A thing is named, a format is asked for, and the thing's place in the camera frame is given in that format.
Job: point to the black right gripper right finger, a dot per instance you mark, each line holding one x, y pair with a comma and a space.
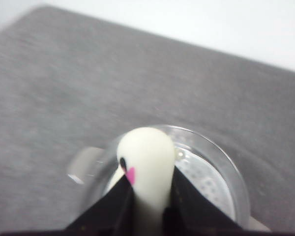
192, 214

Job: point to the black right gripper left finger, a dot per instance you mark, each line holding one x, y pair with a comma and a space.
112, 215

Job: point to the stainless steel steamer pot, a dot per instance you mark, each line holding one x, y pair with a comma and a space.
203, 162

